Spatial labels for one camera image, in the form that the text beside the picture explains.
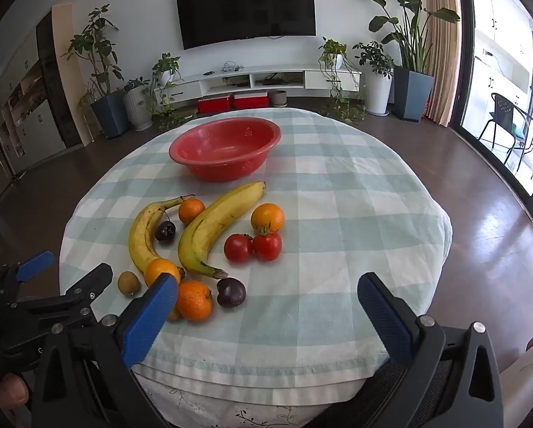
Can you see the black balcony chair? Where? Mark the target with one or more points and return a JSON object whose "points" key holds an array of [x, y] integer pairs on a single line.
{"points": [[502, 107]]}

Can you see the white television cabinet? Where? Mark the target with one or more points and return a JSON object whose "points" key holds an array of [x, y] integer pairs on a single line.
{"points": [[328, 79]]}

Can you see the small yellow banana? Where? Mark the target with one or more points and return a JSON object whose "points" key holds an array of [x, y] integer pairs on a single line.
{"points": [[139, 240]]}

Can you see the brown kiwi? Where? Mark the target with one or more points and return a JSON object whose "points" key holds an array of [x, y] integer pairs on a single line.
{"points": [[128, 283]]}

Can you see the green white checkered tablecloth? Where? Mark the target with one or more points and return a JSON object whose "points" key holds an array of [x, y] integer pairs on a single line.
{"points": [[337, 232]]}

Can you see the dark red cherry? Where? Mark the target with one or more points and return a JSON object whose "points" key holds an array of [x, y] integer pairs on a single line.
{"points": [[164, 232]]}

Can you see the beige curtain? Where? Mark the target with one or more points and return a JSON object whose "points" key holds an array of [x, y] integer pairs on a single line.
{"points": [[440, 53]]}

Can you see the red tomato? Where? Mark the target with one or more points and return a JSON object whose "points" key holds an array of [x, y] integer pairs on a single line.
{"points": [[238, 248], [267, 246]]}

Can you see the glass sliding door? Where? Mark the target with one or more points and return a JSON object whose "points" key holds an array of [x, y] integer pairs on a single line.
{"points": [[464, 76]]}

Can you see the white floral under cloth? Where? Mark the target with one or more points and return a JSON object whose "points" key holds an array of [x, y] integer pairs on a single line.
{"points": [[248, 405]]}

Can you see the large round orange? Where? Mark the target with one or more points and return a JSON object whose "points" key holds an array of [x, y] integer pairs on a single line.
{"points": [[267, 217]]}

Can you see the large yellow banana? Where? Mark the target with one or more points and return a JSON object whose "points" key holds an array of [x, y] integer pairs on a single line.
{"points": [[204, 232]]}

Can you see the black wall television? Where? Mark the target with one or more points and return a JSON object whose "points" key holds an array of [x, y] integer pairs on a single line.
{"points": [[246, 9]]}

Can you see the black set-top box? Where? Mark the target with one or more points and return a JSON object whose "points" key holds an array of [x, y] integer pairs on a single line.
{"points": [[273, 81]]}

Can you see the tall wall cabinet unit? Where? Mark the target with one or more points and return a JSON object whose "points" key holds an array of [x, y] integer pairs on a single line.
{"points": [[43, 125]]}

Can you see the large-leaf plant in grey pot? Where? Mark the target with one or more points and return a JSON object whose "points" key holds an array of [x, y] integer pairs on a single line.
{"points": [[411, 93]]}

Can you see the trailing pothos in white pot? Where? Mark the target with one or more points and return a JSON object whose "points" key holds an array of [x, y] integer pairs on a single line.
{"points": [[333, 53], [164, 71]]}

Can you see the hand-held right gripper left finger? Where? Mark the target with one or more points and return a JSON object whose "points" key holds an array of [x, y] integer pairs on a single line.
{"points": [[148, 321]]}

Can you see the empty beige flower pot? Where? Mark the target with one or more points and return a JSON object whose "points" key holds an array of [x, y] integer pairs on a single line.
{"points": [[277, 97]]}

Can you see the bushy plant in white pot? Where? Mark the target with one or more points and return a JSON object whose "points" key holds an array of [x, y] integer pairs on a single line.
{"points": [[377, 91]]}

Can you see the dark purple plum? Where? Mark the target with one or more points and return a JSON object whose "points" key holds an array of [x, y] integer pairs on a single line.
{"points": [[230, 292]]}

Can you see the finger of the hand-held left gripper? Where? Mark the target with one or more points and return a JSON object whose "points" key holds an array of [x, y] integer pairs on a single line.
{"points": [[88, 285], [34, 265]]}

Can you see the red storage box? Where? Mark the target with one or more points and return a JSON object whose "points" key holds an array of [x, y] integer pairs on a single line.
{"points": [[214, 105], [250, 100]]}

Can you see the red plastic bowl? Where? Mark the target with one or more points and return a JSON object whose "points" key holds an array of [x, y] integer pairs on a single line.
{"points": [[221, 165]]}

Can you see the tall tree in blue pot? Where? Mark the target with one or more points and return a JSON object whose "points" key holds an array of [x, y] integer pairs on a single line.
{"points": [[110, 116]]}

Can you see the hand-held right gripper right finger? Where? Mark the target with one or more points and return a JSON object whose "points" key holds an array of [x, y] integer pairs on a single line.
{"points": [[384, 316]]}

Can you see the white chair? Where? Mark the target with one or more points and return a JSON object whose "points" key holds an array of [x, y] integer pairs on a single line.
{"points": [[529, 374]]}

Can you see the person's left hand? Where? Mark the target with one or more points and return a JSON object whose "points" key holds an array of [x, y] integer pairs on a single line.
{"points": [[10, 392]]}

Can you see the small mandarin orange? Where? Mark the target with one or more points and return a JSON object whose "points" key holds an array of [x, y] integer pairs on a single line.
{"points": [[159, 269], [191, 210], [195, 301]]}

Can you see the plant in white ribbed pot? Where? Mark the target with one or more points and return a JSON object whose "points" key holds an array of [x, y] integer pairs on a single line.
{"points": [[138, 107]]}

